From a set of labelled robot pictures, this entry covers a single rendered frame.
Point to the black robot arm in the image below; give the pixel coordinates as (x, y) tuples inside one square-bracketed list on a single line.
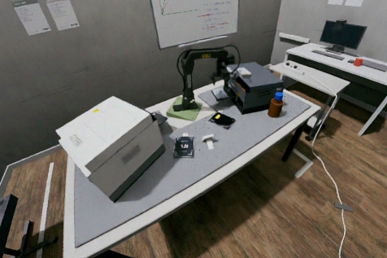
[(189, 56)]

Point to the brown bottle with blue cap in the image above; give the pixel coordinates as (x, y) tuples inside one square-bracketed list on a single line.
[(276, 105)]

